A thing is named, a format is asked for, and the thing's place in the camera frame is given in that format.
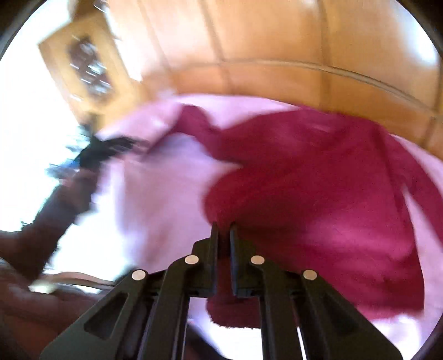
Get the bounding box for wooden wardrobe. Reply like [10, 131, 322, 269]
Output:
[107, 1, 442, 156]

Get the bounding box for pink bedspread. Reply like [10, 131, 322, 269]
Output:
[44, 93, 443, 360]

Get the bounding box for dark red garment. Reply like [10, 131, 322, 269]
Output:
[174, 106, 442, 328]

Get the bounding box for left hand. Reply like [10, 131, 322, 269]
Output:
[56, 168, 99, 214]

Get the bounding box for left forearm dark sleeve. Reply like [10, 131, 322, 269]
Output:
[1, 187, 79, 281]

